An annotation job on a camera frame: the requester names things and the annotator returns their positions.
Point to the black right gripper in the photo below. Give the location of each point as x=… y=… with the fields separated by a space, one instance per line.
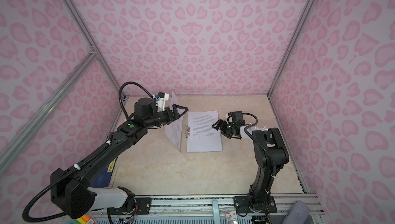
x=220 y=122

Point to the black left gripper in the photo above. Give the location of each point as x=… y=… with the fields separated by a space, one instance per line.
x=176 y=113

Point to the translucent beige file folder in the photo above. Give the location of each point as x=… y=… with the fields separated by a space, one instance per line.
x=201 y=137

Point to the technical drawing paper sheet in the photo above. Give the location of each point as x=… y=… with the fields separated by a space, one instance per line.
x=173 y=132

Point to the printed text sheet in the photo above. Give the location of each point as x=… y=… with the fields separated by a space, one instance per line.
x=202 y=137

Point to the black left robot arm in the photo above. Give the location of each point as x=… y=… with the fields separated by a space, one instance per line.
x=72 y=191

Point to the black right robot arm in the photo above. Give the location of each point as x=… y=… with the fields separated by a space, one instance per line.
x=271 y=156

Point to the metal folder clip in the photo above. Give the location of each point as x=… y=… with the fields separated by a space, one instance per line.
x=187 y=131

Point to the small labelled plastic bag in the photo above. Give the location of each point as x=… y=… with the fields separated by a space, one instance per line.
x=231 y=215

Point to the blue booklet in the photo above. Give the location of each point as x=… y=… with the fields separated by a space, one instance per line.
x=104 y=177

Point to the grey foam roll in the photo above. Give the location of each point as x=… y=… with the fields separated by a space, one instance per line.
x=298 y=213

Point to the highlighter marker pack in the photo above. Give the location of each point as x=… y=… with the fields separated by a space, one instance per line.
x=83 y=220

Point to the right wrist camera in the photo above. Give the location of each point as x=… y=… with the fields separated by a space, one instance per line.
x=236 y=118

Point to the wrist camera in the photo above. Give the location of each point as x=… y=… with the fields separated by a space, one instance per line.
x=160 y=100
x=236 y=118

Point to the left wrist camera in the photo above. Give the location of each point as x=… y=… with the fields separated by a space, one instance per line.
x=160 y=100

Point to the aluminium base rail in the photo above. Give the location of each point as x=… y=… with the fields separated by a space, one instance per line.
x=204 y=209

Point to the diagonal aluminium frame bar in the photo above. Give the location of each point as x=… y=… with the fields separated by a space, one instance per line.
x=20 y=141

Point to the right corner aluminium post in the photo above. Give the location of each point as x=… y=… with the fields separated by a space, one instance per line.
x=297 y=31

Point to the corner aluminium post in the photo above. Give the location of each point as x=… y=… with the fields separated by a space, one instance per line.
x=83 y=28
x=297 y=31

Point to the left corner aluminium post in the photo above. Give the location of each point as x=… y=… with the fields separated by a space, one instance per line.
x=83 y=28

